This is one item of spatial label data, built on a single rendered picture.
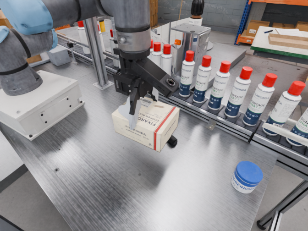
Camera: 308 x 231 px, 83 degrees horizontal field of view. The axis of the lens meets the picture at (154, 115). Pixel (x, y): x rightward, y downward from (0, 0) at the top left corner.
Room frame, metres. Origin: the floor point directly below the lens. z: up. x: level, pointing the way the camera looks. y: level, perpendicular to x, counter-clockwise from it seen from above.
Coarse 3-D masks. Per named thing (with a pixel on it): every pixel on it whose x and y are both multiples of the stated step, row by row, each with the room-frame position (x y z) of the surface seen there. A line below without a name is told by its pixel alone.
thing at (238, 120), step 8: (64, 40) 1.46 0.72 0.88; (72, 48) 1.29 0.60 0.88; (80, 48) 1.29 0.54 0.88; (88, 56) 1.14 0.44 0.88; (112, 64) 1.02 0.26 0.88; (176, 96) 0.68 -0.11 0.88; (192, 96) 0.68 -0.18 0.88; (192, 104) 0.62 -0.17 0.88; (200, 104) 0.62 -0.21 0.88; (216, 112) 0.56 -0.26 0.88; (240, 112) 0.56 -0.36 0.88; (232, 120) 0.51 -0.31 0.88; (240, 120) 0.51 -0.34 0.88; (248, 128) 0.47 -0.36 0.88; (256, 128) 0.47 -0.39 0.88
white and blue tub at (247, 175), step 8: (240, 168) 0.28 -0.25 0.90; (248, 168) 0.28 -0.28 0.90; (256, 168) 0.28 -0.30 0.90; (232, 176) 0.28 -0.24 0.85; (240, 176) 0.26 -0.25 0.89; (248, 176) 0.26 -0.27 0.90; (256, 176) 0.26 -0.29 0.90; (232, 184) 0.27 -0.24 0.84; (240, 184) 0.25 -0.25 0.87; (248, 184) 0.24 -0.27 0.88; (256, 184) 0.24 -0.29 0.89; (248, 192) 0.24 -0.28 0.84
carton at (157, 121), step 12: (144, 96) 0.47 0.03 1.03; (144, 108) 0.41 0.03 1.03; (156, 108) 0.41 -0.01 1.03; (168, 108) 0.41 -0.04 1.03; (120, 120) 0.37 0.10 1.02; (144, 120) 0.36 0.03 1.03; (156, 120) 0.36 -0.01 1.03; (168, 120) 0.36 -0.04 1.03; (120, 132) 0.37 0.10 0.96; (132, 132) 0.35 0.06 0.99; (144, 132) 0.33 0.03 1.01; (156, 132) 0.31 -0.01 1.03; (168, 132) 0.35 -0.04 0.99; (144, 144) 0.33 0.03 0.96; (156, 144) 0.31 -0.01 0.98
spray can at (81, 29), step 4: (80, 24) 1.18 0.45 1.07; (80, 28) 1.18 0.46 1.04; (80, 32) 1.18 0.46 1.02; (84, 32) 1.18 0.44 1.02; (80, 36) 1.18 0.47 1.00; (84, 36) 1.18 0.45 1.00; (84, 40) 1.18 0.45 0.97; (84, 48) 1.18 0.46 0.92; (88, 48) 1.18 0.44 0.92; (84, 52) 1.18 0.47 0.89; (88, 52) 1.18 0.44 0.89
